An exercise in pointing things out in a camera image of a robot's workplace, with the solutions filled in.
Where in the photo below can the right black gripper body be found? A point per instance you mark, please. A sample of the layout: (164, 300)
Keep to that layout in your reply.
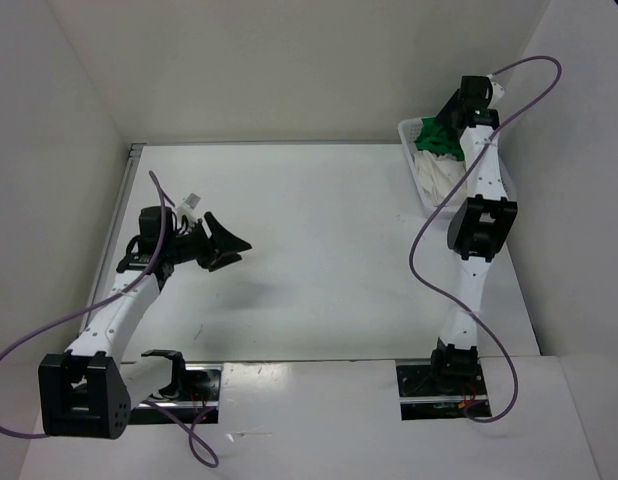
(455, 134)

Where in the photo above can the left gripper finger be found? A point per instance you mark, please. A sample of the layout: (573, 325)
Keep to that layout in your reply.
(223, 261)
(221, 237)

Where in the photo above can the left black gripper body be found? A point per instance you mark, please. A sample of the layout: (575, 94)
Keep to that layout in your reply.
(191, 246)

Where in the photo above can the green t shirt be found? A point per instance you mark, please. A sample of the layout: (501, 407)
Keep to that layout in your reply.
(438, 140)

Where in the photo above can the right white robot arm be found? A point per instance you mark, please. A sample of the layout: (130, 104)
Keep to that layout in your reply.
(477, 231)

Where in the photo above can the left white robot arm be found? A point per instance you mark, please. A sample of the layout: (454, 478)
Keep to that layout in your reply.
(83, 391)

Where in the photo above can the white plastic basket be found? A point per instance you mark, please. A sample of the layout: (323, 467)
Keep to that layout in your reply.
(414, 150)

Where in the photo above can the white t shirt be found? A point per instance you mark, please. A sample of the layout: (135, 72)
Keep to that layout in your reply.
(437, 175)

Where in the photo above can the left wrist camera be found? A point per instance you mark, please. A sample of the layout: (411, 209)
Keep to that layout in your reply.
(150, 221)

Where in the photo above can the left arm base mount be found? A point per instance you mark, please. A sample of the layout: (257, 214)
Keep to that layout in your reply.
(189, 390)

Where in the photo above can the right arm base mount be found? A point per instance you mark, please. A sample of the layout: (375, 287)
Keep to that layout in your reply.
(420, 399)

